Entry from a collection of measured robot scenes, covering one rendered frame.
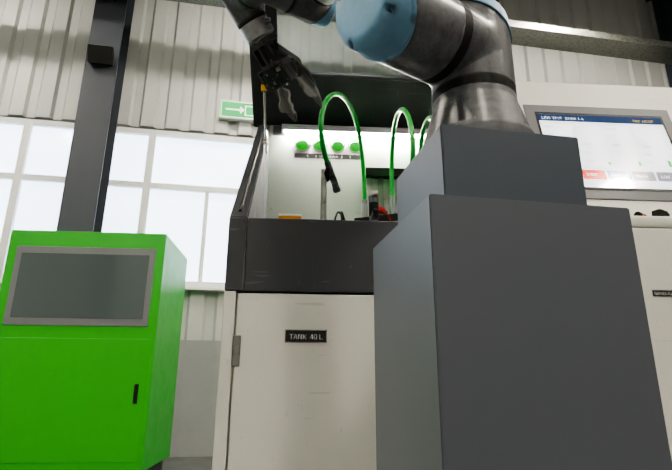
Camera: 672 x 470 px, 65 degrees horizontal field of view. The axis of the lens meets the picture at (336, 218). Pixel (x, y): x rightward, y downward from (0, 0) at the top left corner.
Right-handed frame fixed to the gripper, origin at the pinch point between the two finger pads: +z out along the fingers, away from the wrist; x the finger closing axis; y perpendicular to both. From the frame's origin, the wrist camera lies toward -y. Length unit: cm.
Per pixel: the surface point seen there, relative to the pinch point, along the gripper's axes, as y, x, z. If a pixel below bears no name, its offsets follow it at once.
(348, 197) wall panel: -29.5, -15.6, 33.0
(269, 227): 31.7, -7.9, 15.4
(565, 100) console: -55, 55, 40
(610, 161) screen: -37, 59, 58
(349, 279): 33.8, 3.3, 32.4
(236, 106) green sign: -389, -235, -13
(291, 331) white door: 45, -8, 34
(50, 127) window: -297, -378, -88
